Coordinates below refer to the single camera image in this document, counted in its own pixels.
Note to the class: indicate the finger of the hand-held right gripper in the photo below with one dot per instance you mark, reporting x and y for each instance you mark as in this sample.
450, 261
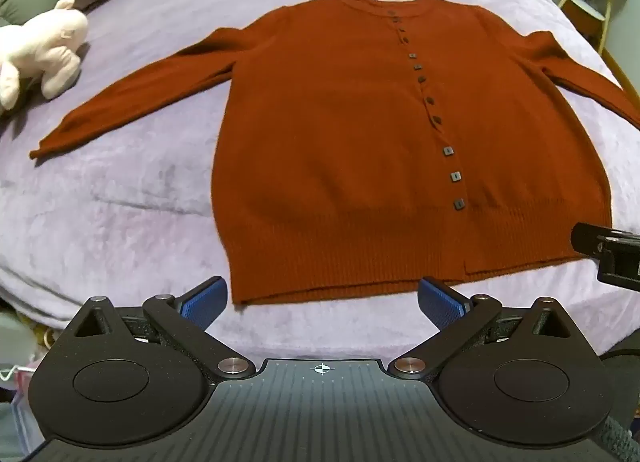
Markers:
617, 269

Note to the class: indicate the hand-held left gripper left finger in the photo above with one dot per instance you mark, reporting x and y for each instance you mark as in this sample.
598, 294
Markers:
202, 299

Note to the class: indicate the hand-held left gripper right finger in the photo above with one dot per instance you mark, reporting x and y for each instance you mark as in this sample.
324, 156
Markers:
442, 299

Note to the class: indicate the rust red knit cardigan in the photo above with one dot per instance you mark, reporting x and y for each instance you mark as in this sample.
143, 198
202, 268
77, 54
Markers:
325, 142

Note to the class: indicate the pale pink plush toy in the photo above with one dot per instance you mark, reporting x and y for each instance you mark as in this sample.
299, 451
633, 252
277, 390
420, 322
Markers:
45, 47

